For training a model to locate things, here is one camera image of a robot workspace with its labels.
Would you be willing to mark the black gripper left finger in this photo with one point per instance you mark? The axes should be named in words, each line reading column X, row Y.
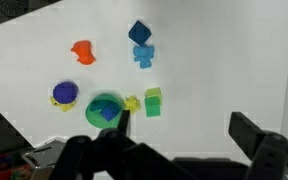
column 124, row 121

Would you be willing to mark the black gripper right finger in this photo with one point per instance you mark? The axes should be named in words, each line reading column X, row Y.
column 247, row 131

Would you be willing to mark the light blue elephant toy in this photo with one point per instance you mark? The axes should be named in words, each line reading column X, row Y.
column 144, row 56

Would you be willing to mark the green bowl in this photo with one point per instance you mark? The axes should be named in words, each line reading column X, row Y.
column 95, row 118

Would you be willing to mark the yellow spiky toy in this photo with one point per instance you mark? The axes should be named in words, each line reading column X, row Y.
column 132, row 104

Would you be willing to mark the green cube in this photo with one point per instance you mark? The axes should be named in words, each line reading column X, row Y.
column 152, row 107

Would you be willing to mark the yellow animal toy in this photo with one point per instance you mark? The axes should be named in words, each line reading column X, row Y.
column 65, row 107

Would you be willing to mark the purple round toy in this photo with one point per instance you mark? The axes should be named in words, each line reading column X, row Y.
column 65, row 92

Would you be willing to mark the orange animal toy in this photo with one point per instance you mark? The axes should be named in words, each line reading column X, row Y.
column 84, row 51

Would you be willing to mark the dark blue cube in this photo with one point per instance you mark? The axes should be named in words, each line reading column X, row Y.
column 139, row 32

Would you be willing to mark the grey metal plate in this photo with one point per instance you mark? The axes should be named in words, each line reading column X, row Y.
column 40, row 156

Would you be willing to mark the shelf with colourful items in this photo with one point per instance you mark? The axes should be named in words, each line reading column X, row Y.
column 4, row 166

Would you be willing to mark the black perforated board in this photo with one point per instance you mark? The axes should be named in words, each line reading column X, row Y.
column 4, row 10

